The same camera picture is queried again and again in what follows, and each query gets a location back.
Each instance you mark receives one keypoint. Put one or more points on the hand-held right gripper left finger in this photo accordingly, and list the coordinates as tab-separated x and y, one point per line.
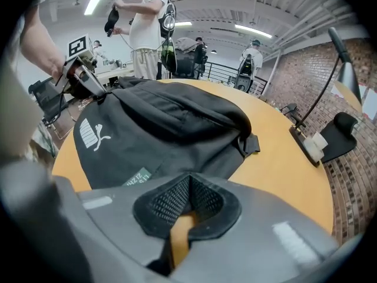
112	246

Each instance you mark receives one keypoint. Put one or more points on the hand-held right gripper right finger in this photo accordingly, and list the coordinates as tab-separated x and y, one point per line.
250	246

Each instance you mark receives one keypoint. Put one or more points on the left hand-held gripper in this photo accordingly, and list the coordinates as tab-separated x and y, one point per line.
78	60

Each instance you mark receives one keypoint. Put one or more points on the black bag with zipper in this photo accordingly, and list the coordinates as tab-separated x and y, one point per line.
165	128

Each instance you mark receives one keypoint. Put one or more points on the person's left forearm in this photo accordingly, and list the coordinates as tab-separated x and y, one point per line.
38	46

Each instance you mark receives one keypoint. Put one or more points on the person's left hand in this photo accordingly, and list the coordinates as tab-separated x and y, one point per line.
56	69

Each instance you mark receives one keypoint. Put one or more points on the black mesh chair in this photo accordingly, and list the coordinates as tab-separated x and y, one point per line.
47	99

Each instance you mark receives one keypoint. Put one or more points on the black cap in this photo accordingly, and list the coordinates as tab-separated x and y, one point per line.
112	19

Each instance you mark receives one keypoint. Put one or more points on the person's patterned trousers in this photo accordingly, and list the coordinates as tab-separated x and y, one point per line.
42	144

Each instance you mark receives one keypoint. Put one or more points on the long ceiling light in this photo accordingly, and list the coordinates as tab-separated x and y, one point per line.
183	23
253	31
95	1

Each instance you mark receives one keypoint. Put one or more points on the person's light shirt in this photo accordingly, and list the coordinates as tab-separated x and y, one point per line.
16	111

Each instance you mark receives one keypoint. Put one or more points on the black office chair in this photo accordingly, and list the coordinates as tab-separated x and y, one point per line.
187	63

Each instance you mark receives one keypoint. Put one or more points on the grey cloth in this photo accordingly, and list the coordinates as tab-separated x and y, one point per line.
186	43

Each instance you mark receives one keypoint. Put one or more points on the black metal railing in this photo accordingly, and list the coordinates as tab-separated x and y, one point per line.
224	72

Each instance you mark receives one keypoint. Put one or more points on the small black chair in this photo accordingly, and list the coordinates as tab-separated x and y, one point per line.
290	109

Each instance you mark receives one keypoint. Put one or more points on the black upright case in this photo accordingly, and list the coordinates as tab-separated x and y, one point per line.
245	77

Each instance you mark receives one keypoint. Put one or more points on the white paper sheets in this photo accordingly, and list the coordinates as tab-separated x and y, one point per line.
369	102

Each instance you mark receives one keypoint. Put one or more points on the black desk lamp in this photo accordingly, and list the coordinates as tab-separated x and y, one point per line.
349	75

